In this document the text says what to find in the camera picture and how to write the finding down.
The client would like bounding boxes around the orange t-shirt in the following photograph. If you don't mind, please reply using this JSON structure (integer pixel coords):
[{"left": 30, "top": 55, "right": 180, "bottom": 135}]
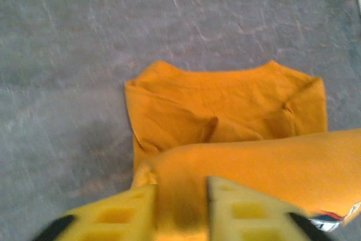
[{"left": 124, "top": 59, "right": 361, "bottom": 241}]

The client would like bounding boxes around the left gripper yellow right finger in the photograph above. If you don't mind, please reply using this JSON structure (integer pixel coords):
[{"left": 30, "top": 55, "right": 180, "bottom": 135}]
[{"left": 207, "top": 176, "right": 337, "bottom": 241}]

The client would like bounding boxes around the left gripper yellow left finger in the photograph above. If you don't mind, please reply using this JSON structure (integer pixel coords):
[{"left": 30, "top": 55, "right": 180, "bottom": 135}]
[{"left": 30, "top": 183, "right": 158, "bottom": 241}]

